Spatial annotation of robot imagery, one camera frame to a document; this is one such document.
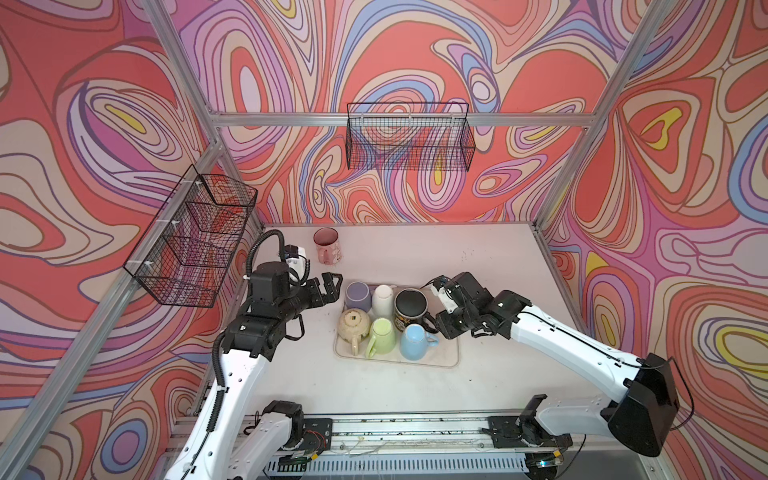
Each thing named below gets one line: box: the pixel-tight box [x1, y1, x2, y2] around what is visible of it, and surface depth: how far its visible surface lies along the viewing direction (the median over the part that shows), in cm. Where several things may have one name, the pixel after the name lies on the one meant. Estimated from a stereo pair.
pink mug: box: [313, 227, 343, 266], surface depth 103 cm
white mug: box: [372, 284, 396, 319], surface depth 90 cm
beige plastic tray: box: [333, 282, 459, 368], surface depth 87 cm
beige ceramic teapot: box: [336, 308, 371, 356], surface depth 86 cm
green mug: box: [366, 317, 397, 359], surface depth 82 cm
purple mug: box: [345, 281, 379, 313], surface depth 93 cm
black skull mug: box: [394, 287, 439, 334], surface depth 86 cm
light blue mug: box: [399, 323, 439, 361], surface depth 82 cm
